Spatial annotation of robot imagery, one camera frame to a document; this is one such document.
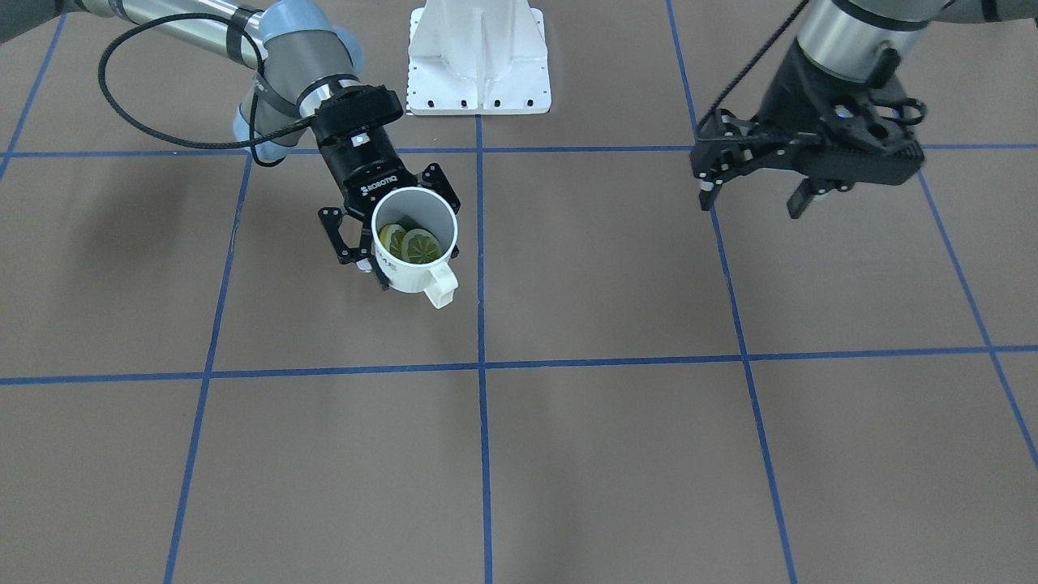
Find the white mug with handle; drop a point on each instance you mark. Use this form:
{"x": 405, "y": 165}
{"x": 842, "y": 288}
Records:
{"x": 417, "y": 207}

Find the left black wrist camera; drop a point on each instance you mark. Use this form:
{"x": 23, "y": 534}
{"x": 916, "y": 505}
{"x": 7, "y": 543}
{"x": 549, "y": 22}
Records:
{"x": 878, "y": 125}

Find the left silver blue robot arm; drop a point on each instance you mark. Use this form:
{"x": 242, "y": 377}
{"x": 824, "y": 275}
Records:
{"x": 841, "y": 37}

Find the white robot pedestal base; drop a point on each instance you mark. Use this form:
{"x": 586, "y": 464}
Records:
{"x": 477, "y": 58}

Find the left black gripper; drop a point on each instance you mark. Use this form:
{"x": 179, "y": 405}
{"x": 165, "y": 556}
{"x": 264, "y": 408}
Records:
{"x": 789, "y": 100}

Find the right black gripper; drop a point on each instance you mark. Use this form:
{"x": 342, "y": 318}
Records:
{"x": 362, "y": 164}

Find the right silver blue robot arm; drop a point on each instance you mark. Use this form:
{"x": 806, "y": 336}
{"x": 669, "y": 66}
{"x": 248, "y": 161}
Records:
{"x": 298, "y": 60}

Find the lemon slice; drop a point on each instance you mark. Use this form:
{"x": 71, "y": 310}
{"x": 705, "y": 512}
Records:
{"x": 391, "y": 236}
{"x": 420, "y": 246}

